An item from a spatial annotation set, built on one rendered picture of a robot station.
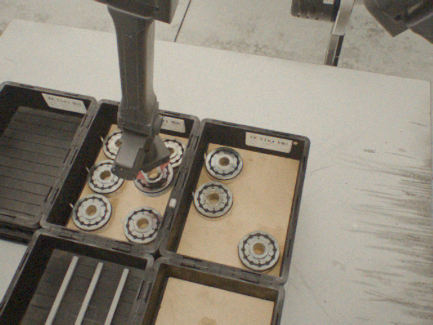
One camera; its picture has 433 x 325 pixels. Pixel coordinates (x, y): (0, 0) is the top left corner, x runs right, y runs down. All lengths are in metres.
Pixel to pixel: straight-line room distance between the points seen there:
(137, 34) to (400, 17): 0.34
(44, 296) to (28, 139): 0.48
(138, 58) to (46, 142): 0.76
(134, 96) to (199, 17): 2.13
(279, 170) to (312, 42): 1.60
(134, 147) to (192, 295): 0.40
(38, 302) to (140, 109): 0.58
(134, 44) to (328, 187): 0.89
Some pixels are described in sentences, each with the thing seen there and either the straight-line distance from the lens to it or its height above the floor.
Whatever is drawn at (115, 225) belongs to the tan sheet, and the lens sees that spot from 1.20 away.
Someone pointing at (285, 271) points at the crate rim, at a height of 0.93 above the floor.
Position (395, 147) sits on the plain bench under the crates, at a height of 0.70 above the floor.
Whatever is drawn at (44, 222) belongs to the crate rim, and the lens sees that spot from 1.15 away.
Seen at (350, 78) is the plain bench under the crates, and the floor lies 0.70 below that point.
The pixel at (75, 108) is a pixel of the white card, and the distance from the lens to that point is 1.37.
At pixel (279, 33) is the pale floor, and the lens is 2.79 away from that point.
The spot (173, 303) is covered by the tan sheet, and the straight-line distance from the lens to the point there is 1.11.
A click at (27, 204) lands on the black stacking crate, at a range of 1.31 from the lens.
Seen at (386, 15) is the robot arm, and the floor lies 1.54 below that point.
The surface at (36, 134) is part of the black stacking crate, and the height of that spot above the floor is 0.83.
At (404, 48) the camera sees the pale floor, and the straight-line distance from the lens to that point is 2.87.
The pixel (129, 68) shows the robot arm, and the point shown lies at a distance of 0.71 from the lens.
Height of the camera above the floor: 1.91
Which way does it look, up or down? 59 degrees down
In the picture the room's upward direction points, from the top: 3 degrees counter-clockwise
